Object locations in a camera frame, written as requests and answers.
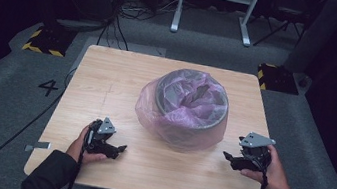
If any bundle of black cables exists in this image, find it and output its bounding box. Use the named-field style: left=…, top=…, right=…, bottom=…
left=96, top=0, right=180, bottom=58

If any person's left hand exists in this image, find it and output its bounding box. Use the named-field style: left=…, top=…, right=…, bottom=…
left=63, top=121, right=113, bottom=169

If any grey curtain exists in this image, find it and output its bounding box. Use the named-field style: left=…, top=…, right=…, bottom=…
left=282, top=0, right=337, bottom=80

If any grey tape strip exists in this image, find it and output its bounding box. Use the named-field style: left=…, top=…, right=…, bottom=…
left=24, top=138, right=52, bottom=156

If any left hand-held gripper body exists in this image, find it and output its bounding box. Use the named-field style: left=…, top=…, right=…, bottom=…
left=81, top=114, right=120, bottom=159

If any long black floor cable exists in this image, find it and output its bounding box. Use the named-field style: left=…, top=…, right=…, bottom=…
left=0, top=55, right=78, bottom=189

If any pink plastic bag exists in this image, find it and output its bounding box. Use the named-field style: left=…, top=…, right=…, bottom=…
left=129, top=61, right=235, bottom=158

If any green plastic bucket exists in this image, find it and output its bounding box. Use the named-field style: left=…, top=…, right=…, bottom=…
left=147, top=65, right=235, bottom=153

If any person's right hand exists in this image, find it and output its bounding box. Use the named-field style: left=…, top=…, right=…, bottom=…
left=237, top=140, right=298, bottom=189

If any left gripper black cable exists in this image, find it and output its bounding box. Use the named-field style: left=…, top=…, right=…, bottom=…
left=65, top=145, right=88, bottom=189

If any black tripod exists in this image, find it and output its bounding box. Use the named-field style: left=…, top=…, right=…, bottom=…
left=253, top=3, right=308, bottom=54

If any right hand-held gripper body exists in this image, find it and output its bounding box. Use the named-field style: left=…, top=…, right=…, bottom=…
left=234, top=130, right=278, bottom=175

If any black yellow striped base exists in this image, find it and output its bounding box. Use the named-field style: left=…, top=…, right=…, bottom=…
left=254, top=62, right=304, bottom=97
left=21, top=21, right=78, bottom=60

